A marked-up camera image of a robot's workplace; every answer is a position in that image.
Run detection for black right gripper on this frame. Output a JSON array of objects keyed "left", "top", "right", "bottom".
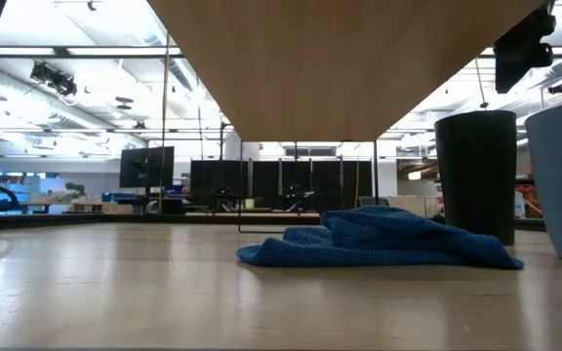
[{"left": 492, "top": 29, "right": 555, "bottom": 96}]

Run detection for black cup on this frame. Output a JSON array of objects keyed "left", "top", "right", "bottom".
[{"left": 433, "top": 109, "right": 519, "bottom": 247}]

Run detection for blue towel cloth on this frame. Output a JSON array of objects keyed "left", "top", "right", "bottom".
[{"left": 235, "top": 205, "right": 525, "bottom": 271}]

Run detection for black room partition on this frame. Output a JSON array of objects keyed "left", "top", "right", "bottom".
[{"left": 189, "top": 159, "right": 375, "bottom": 212}]

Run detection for background robot with green light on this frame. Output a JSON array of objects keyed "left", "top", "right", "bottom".
[{"left": 279, "top": 181, "right": 317, "bottom": 213}]

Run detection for white cylinder column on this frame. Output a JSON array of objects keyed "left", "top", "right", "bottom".
[{"left": 223, "top": 131, "right": 244, "bottom": 163}]

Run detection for thin hanging pole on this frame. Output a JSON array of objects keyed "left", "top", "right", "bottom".
[{"left": 158, "top": 32, "right": 172, "bottom": 214}]

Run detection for black computer monitor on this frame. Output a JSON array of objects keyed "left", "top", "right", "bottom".
[{"left": 119, "top": 145, "right": 176, "bottom": 189}]

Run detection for blue storage bins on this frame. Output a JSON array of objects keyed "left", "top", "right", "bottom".
[{"left": 101, "top": 191, "right": 137, "bottom": 203}]

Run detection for black ceiling projector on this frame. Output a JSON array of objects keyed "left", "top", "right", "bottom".
[{"left": 29, "top": 61, "right": 79, "bottom": 98}]

